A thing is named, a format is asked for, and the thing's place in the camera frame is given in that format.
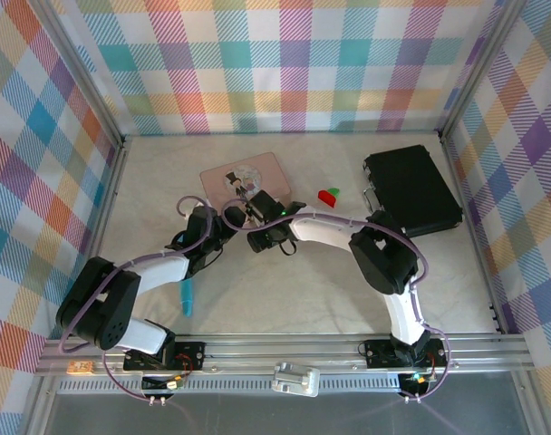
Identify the black base plate right arm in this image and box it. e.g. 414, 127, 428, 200
363, 338, 447, 369

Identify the black base plate left arm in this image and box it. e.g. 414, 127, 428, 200
123, 342, 207, 372

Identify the pink mat with cartoon print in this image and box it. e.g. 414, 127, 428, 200
198, 151, 291, 214

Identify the teal plastic object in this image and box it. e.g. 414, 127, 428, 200
179, 278, 196, 318

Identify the perforated metal strip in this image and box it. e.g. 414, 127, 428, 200
57, 375, 440, 395

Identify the small black electronics board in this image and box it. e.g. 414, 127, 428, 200
400, 371, 433, 393
141, 373, 186, 393

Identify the black hard case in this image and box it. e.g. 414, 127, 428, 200
362, 144, 466, 237

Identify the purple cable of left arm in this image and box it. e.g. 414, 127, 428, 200
57, 195, 240, 404

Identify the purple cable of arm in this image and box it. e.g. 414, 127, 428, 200
57, 195, 240, 404
223, 198, 451, 404

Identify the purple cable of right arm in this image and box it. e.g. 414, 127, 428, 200
223, 198, 451, 404

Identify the aluminium side rail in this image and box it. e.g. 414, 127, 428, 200
64, 135, 131, 339
438, 130, 508, 336

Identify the aluminium mounting rail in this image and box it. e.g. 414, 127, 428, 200
34, 333, 537, 377

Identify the silver metal bracket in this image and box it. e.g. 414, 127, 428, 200
270, 361, 321, 399

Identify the aluminium frame post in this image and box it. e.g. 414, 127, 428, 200
30, 0, 131, 150
438, 0, 530, 144

